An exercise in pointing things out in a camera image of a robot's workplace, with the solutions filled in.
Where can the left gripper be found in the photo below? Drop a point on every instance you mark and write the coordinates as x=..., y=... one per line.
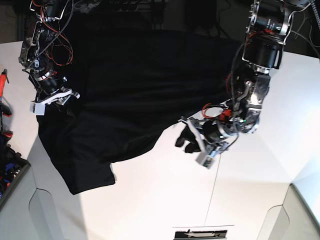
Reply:
x=208, y=134

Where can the black t-shirt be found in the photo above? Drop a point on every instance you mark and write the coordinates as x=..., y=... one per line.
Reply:
x=133, y=84

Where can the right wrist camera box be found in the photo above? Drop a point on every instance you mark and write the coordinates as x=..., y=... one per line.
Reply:
x=37, y=108

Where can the grey bin left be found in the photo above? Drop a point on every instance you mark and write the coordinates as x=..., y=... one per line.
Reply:
x=22, y=215

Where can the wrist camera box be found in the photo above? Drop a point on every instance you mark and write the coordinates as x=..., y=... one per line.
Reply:
x=37, y=108
x=206, y=159

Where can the printed paper sheet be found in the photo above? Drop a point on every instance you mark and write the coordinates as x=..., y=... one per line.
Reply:
x=219, y=232

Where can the orange handled tool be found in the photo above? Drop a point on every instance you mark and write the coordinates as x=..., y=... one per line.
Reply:
x=3, y=80

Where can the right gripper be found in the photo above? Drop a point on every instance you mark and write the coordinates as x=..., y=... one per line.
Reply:
x=52, y=89

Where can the grey bin right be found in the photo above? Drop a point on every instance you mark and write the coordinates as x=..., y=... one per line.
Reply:
x=291, y=220

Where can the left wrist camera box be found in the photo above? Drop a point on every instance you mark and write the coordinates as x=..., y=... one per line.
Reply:
x=206, y=159

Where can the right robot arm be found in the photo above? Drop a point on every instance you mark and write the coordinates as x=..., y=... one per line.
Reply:
x=46, y=49

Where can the grey bin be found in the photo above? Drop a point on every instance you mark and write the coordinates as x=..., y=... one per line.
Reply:
x=291, y=220
x=22, y=215

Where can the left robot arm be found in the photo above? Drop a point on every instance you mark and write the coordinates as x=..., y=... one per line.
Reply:
x=248, y=83

